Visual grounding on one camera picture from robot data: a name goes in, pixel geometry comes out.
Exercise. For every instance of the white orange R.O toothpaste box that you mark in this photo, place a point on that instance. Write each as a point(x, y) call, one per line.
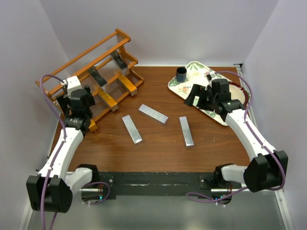
point(128, 85)

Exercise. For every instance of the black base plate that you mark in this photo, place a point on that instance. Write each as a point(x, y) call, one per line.
point(164, 184)

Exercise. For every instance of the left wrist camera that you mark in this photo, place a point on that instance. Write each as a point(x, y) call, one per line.
point(71, 84)

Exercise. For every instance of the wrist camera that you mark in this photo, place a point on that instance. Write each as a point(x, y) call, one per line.
point(210, 75)
point(71, 84)

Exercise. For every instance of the red rimmed beige plate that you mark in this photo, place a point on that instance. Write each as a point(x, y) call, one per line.
point(238, 93)

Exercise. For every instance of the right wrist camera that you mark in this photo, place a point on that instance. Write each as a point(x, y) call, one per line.
point(210, 75)

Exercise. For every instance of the floral serving tray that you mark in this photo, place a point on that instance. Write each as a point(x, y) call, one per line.
point(182, 83)

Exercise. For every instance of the dark blue mug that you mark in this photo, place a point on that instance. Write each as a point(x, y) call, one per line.
point(181, 73)

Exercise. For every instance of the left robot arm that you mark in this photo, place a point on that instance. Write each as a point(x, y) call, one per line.
point(52, 189)

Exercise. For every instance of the orange wooden shelf rack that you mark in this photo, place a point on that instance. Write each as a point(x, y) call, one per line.
point(99, 56)

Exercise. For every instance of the gold honeycomb toothpaste box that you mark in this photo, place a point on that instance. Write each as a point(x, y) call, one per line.
point(108, 100)

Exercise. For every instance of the silver toothpaste box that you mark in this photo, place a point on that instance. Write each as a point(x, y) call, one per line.
point(132, 130)
point(186, 131)
point(153, 114)

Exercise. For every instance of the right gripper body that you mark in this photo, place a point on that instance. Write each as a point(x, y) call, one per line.
point(206, 99)

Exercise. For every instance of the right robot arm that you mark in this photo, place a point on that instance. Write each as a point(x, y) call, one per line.
point(267, 167)

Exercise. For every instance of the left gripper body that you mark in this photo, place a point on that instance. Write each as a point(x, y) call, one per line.
point(64, 100)

